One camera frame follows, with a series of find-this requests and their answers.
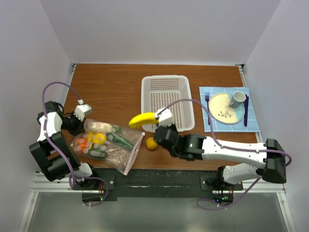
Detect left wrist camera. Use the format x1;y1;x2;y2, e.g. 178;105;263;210
73;99;92;121

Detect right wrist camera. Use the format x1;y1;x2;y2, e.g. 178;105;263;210
154;108;173;127

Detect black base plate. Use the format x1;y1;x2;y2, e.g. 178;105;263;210
65;166;244;202

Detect purple plastic fork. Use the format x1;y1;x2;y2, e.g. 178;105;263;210
205;92;211;125

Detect clear polka dot zip bag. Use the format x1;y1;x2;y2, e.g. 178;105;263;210
70;119;145;175

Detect yellow fake pepper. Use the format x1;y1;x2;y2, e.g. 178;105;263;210
87;131;107;145

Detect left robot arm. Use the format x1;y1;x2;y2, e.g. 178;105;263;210
29;100;100;190

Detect purple plastic knife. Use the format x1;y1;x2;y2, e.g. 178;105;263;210
243;95;249;127

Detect grey mug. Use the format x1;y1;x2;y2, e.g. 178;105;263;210
229;91;247;108

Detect purple cable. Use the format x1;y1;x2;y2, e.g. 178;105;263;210
155;98;293;211
42;81;112;207

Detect small orange fake fruit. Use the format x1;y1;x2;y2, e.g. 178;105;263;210
146;137;158;150

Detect cream and blue plate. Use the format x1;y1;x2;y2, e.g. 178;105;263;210
209;93;245;124

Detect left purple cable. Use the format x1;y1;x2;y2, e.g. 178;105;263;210
42;81;112;207

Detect white plastic basket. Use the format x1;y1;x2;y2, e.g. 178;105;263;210
141;75;195;132

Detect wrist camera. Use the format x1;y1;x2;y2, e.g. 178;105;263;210
154;108;173;127
73;99;92;121

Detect yellow fake bananas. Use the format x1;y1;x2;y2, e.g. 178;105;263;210
128;112;158;128

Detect green fake avocado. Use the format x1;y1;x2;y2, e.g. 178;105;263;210
89;146;107;160

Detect green fake cucumber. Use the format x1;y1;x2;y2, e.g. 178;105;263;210
107;132;134;149

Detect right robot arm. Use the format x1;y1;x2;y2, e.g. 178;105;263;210
154;126;287;190

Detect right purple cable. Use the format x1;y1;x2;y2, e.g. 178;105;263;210
155;98;293;211

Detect orange fake tomato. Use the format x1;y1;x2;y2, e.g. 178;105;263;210
73;138;88;154

